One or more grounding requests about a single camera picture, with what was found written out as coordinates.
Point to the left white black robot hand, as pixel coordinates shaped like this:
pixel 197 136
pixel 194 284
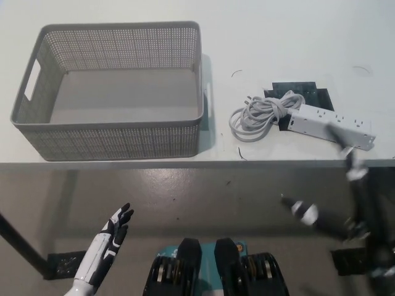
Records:
pixel 103 243

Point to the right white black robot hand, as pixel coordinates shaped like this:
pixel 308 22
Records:
pixel 304 212

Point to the black table leg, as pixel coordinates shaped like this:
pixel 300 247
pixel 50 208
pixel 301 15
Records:
pixel 21 240

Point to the black teal robot body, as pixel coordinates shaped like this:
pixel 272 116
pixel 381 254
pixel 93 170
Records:
pixel 191 265

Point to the grey perforated plastic basket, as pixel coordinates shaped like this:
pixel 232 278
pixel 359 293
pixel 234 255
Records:
pixel 123 142

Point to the black tape patch on table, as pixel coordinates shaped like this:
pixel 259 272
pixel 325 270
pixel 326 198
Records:
pixel 308 91

